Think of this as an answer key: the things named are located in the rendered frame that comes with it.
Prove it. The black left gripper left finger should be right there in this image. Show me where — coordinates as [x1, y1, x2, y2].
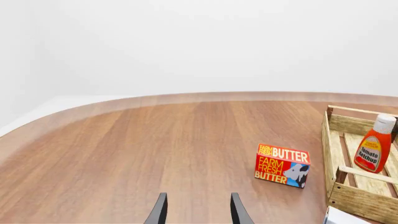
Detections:
[143, 192, 169, 224]

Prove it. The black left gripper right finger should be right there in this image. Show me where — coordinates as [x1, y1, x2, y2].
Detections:
[230, 192, 256, 224]

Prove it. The wooden slat tray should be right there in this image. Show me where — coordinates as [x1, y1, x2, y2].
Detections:
[321, 105, 398, 224]

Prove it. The red ketchup bottle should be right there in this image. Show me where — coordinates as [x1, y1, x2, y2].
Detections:
[353, 113, 397, 174]

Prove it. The red butter box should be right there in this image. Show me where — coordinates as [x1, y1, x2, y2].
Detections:
[254, 142, 312, 189]

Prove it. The white box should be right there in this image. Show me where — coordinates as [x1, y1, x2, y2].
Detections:
[323, 205, 367, 224]

